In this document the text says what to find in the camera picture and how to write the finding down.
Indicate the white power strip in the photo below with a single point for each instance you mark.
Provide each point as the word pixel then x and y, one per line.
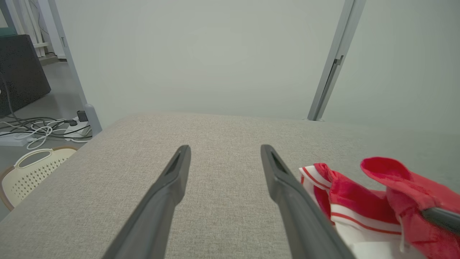
pixel 82 127

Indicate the red shirt with striped white trim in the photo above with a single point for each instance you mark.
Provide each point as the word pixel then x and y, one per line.
pixel 359 201

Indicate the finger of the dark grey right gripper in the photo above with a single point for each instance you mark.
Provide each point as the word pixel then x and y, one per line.
pixel 445 219

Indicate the black cabinet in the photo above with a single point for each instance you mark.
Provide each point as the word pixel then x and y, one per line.
pixel 21 72

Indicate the grey metal frame post with foot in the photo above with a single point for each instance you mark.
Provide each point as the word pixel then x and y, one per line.
pixel 73 72

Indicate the black plug adapter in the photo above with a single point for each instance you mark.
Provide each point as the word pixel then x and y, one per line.
pixel 82 116

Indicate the cream perforated laundry basket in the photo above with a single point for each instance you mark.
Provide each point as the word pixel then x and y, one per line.
pixel 28 176

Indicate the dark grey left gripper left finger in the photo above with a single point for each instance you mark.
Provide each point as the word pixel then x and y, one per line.
pixel 154 212

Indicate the white flat box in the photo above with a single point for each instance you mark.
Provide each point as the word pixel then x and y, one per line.
pixel 10 139

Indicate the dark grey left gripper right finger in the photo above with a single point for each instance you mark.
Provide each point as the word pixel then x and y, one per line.
pixel 298 216

